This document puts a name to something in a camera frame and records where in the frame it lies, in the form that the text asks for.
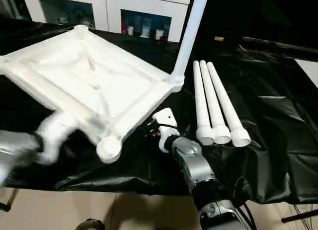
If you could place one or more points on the small tan block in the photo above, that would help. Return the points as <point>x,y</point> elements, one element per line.
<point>219,38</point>

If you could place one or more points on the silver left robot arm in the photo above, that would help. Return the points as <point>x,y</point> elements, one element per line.
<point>17,150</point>

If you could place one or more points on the white flat item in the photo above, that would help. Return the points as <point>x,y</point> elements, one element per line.
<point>310,71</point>

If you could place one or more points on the white plastic table leg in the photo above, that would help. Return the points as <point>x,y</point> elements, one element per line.
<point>191,33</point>
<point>228,108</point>
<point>214,103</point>
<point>202,103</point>

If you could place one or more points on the black work table frame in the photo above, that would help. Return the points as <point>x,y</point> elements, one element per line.
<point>8,200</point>

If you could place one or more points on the white cabinet with glass doors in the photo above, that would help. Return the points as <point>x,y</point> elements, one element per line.
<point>104,4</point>

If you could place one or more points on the dark brown cabinet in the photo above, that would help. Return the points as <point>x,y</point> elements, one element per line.
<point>261,11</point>

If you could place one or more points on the black shiny mat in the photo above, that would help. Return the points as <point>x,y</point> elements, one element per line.
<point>261,140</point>

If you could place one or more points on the white plastic table top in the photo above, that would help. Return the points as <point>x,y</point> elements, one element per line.
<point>74,73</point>

